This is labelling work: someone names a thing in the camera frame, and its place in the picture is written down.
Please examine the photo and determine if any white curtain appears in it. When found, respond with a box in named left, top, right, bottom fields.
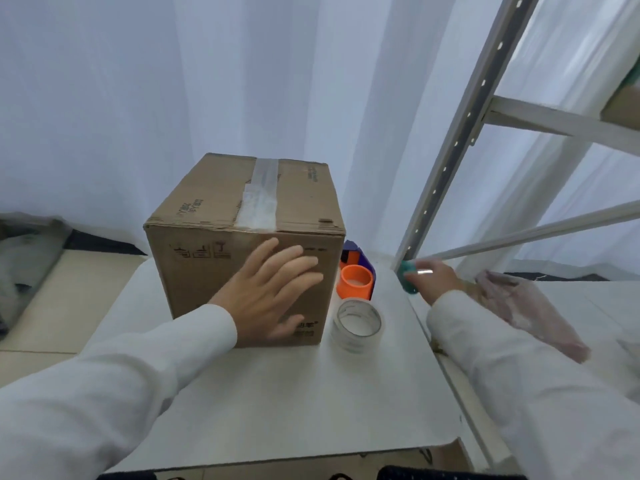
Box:
left=0, top=0, right=640, bottom=281

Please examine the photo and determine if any white metal shelf rack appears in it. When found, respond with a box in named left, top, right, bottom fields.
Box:
left=394, top=0, right=640, bottom=273

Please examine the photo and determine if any orange and blue tape dispenser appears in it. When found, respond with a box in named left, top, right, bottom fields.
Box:
left=336, top=240, right=376, bottom=302

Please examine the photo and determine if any person's right forearm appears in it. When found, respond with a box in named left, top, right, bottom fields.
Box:
left=426, top=290, right=640, bottom=480

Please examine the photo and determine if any person's right hand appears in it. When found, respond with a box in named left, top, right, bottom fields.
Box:
left=403, top=259, right=466, bottom=307

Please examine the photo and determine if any brown cardboard box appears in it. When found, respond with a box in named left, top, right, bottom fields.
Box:
left=143, top=153, right=347, bottom=349

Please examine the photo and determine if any clear tape roll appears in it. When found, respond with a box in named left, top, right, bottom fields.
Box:
left=329, top=298, right=385, bottom=355

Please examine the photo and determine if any teal utility knife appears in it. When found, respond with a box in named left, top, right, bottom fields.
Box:
left=397, top=260, right=434, bottom=295

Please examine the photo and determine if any grey cloth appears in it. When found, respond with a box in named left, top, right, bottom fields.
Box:
left=0, top=218, right=72, bottom=338

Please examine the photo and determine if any person's left hand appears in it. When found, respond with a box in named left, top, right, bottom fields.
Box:
left=208, top=238, right=325, bottom=348

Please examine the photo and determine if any person's left forearm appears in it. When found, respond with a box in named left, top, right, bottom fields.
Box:
left=0, top=304, right=239, bottom=480

